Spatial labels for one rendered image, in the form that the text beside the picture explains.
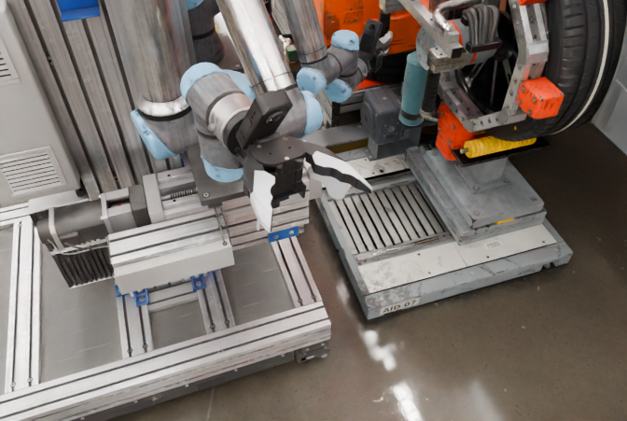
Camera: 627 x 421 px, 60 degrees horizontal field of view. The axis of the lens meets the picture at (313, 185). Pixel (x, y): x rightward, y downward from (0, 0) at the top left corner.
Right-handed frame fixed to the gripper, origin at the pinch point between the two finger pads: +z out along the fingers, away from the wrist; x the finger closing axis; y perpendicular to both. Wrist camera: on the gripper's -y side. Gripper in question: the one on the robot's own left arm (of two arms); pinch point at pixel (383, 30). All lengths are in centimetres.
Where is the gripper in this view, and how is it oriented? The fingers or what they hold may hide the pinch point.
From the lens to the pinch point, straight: 182.8
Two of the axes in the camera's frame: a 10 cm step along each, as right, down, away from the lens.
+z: 4.6, -6.3, 6.2
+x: 8.9, 3.3, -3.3
